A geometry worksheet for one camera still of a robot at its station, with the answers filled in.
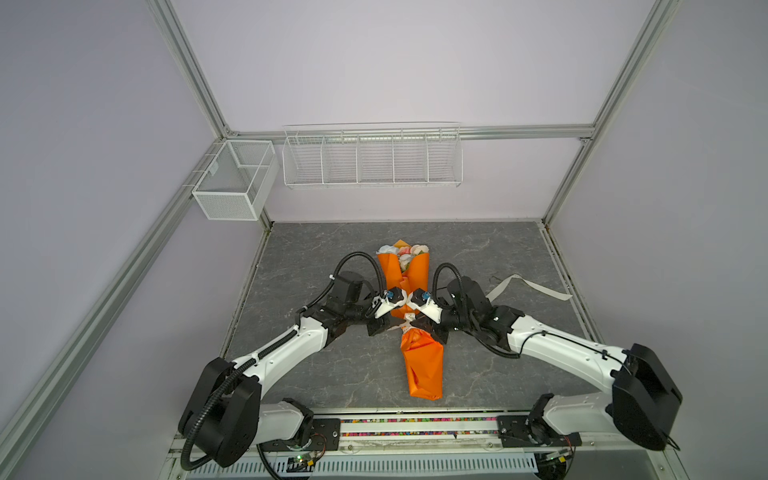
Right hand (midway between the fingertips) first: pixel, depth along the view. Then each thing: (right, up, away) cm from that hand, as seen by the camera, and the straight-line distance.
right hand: (414, 320), depth 79 cm
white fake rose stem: (-8, +19, +21) cm, 29 cm away
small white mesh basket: (-59, +43, +23) cm, 77 cm away
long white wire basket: (-13, +51, +21) cm, 57 cm away
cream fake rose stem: (+3, +19, +24) cm, 31 cm away
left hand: (-4, +2, +1) cm, 4 cm away
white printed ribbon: (-2, 0, -1) cm, 2 cm away
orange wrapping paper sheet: (+3, -10, +2) cm, 11 cm away
